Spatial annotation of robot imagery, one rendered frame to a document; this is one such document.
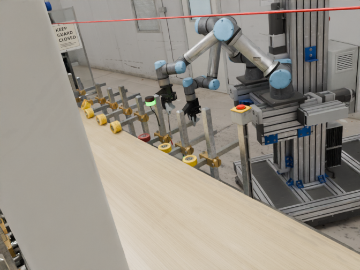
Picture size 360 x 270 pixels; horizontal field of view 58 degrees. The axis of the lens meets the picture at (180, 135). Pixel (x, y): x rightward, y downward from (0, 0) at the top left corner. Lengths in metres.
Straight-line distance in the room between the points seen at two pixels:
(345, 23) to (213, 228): 3.23
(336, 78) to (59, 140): 2.30
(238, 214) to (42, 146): 1.23
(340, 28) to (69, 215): 4.06
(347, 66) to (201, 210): 1.48
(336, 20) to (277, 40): 1.95
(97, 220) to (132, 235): 1.18
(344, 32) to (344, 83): 1.75
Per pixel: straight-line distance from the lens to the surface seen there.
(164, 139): 2.18
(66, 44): 4.22
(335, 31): 4.20
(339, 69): 2.40
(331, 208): 2.54
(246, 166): 1.62
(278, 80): 1.91
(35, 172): 0.17
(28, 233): 0.18
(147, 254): 1.28
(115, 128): 2.30
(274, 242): 1.25
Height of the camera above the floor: 1.77
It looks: 25 degrees down
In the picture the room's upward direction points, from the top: 10 degrees counter-clockwise
